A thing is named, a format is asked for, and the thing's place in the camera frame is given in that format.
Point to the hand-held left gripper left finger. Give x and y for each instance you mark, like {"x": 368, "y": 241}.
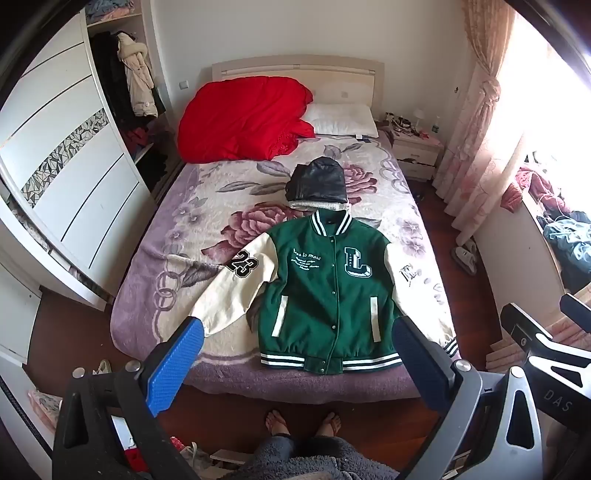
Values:
{"x": 175, "y": 364}

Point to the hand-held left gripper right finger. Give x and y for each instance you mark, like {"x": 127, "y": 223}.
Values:
{"x": 415, "y": 364}

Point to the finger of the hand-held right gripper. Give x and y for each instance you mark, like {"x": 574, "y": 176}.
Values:
{"x": 577, "y": 308}
{"x": 561, "y": 401}

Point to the green varsity jacket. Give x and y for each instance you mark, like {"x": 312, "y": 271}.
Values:
{"x": 332, "y": 286}

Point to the red folded clothes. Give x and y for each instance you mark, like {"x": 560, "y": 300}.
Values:
{"x": 137, "y": 140}

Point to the black hanging clothes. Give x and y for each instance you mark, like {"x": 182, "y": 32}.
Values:
{"x": 107, "y": 78}

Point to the folded clothes on shelf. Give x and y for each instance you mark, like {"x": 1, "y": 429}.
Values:
{"x": 113, "y": 8}

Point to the pink folded blanket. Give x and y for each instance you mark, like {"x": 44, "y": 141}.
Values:
{"x": 503, "y": 357}

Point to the white sneaker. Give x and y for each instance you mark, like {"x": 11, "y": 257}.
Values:
{"x": 102, "y": 367}

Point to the grey sneaker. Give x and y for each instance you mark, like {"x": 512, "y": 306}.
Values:
{"x": 191, "y": 452}

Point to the person's right foot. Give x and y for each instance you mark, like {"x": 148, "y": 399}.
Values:
{"x": 329, "y": 424}

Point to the person's foot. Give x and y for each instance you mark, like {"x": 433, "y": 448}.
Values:
{"x": 278, "y": 424}
{"x": 329, "y": 424}

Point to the white slippers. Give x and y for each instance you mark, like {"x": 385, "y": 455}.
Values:
{"x": 465, "y": 258}

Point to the person's left foot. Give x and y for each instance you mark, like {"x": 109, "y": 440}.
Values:
{"x": 278, "y": 424}

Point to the pink crumpled cloth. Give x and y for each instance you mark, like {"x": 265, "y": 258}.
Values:
{"x": 535, "y": 187}

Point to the pink shoe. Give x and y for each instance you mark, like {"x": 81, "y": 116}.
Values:
{"x": 45, "y": 406}

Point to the person's grey fleece clothing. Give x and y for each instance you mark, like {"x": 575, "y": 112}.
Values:
{"x": 314, "y": 459}

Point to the black leather jacket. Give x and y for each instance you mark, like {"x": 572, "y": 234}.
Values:
{"x": 318, "y": 182}

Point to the white nightstand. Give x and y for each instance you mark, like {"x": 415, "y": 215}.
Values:
{"x": 415, "y": 150}

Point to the pink floral curtain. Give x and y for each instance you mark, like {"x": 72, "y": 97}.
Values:
{"x": 480, "y": 115}

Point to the small table lamp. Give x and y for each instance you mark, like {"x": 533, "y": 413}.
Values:
{"x": 419, "y": 116}

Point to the red duvet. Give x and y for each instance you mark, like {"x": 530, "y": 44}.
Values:
{"x": 240, "y": 120}

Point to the white pillow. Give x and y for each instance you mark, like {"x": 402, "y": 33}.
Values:
{"x": 341, "y": 120}

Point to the white wardrobe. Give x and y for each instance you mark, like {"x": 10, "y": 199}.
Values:
{"x": 69, "y": 115}

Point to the beige hanging coat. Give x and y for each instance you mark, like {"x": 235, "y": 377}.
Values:
{"x": 136, "y": 78}

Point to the cream bed headboard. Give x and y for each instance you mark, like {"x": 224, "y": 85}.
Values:
{"x": 341, "y": 78}

